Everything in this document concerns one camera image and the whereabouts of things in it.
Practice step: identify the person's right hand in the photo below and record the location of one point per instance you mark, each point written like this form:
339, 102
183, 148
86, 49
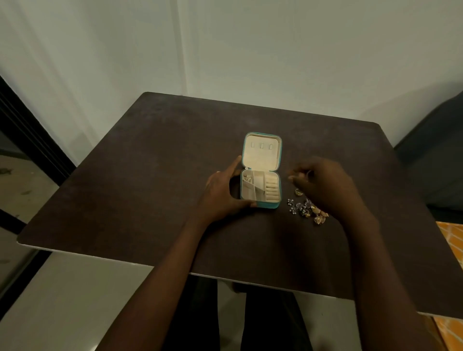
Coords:
329, 188

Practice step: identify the person's left hand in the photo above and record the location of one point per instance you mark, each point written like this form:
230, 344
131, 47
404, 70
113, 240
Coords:
219, 197

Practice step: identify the pile of small jewellery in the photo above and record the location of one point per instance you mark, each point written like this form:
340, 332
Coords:
298, 208

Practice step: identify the teal jewellery box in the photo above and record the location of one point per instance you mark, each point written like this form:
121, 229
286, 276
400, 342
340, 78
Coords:
261, 157

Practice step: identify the person's left forearm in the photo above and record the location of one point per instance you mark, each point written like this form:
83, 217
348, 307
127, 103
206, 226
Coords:
155, 289

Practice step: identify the person's right forearm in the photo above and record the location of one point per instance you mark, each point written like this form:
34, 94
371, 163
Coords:
387, 285

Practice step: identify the person's left leg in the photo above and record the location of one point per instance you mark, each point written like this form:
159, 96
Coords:
199, 318

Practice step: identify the person's leg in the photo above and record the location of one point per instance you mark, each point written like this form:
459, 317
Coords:
271, 322
199, 318

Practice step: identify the person's right leg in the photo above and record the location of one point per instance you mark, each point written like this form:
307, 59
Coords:
271, 322

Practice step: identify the orange patterned cloth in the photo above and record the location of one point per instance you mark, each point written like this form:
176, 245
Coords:
452, 242

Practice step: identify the black door frame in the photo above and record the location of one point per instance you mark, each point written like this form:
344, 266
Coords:
32, 126

